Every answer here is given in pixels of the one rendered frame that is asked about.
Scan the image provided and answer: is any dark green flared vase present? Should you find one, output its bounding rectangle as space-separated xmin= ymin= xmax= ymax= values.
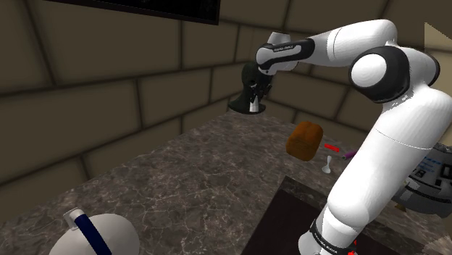
xmin=227 ymin=61 xmax=268 ymax=115

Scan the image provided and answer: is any brown bread loaf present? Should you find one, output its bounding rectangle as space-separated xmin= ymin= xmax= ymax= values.
xmin=285 ymin=121 xmax=325 ymax=162

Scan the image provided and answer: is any dark robot stand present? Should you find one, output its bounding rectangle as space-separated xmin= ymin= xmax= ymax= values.
xmin=241 ymin=188 xmax=402 ymax=255

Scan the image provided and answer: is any grey round appliance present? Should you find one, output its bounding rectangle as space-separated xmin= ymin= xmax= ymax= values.
xmin=389 ymin=142 xmax=452 ymax=218

